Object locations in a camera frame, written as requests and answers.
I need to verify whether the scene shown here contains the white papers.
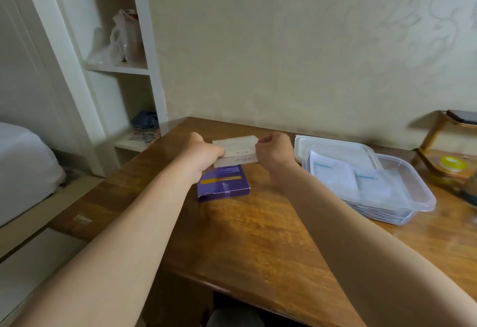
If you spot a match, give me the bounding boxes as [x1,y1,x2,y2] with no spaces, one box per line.
[128,129,161,145]

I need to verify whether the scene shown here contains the dark blue bundle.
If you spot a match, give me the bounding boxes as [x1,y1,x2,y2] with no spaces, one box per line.
[132,111,160,131]

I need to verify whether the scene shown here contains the yellow tape roll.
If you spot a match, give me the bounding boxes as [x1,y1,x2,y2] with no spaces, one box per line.
[439,156,467,171]

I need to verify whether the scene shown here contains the clear plastic bags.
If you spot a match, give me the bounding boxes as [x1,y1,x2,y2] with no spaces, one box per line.
[87,9,144,66]

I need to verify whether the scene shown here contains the clear bottle with black cap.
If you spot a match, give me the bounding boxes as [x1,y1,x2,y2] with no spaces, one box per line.
[460,177,477,208]

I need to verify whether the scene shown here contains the white container lid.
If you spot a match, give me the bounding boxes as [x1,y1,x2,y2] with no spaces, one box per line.
[294,135,385,171]

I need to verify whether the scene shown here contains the white box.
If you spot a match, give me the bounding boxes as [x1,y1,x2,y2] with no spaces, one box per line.
[212,135,260,169]

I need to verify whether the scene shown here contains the person's right forearm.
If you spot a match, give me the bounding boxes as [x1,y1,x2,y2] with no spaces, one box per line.
[275,162,477,327]

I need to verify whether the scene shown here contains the person's right hand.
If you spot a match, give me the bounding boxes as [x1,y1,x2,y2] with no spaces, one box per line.
[254,132,299,180]

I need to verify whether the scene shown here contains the person's left forearm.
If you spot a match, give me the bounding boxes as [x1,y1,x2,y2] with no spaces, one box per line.
[14,158,204,327]

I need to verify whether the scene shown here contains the clear plastic container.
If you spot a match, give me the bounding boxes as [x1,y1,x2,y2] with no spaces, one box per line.
[302,153,437,226]

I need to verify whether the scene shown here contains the black smartphone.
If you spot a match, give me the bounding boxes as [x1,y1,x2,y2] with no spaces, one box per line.
[446,109,477,125]

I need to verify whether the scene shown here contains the white bookshelf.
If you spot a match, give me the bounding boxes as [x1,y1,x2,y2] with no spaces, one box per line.
[16,0,170,178]

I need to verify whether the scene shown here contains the beige bed frame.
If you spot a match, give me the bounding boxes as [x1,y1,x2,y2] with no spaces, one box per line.
[0,177,105,327]

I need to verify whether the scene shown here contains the person's grey trousers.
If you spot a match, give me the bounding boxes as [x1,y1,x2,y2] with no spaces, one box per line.
[207,308,261,327]

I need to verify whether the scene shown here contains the purple box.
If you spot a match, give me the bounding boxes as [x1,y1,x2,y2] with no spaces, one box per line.
[196,164,251,203]

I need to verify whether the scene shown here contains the small wooden desk shelf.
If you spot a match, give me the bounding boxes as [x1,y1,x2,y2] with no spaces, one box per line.
[411,110,477,180]

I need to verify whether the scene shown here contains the white cloth bundle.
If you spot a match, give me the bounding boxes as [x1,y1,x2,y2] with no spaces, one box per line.
[0,121,67,227]

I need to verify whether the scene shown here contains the person's left hand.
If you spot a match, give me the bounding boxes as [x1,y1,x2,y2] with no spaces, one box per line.
[186,132,226,182]

